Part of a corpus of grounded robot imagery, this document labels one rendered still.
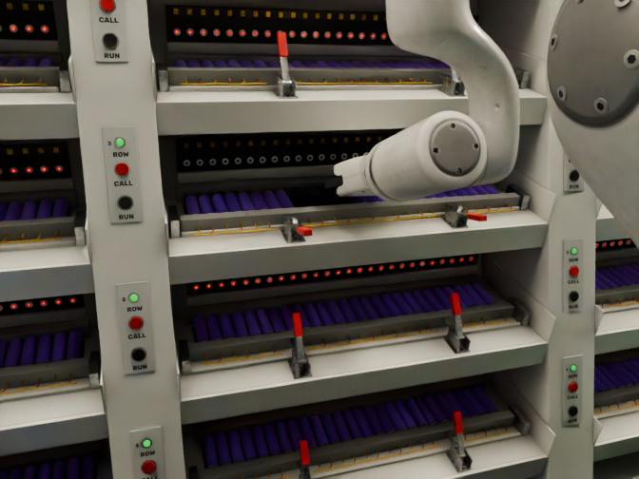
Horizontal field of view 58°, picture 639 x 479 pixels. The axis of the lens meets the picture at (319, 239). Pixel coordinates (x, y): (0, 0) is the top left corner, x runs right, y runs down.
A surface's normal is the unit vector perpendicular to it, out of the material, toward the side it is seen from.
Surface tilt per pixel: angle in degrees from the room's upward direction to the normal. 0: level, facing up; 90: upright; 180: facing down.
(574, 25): 85
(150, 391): 90
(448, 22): 108
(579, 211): 90
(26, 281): 112
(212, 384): 22
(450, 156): 83
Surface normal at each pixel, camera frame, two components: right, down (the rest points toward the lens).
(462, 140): 0.30, -0.06
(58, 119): 0.29, 0.47
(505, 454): 0.07, -0.88
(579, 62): -0.96, 0.22
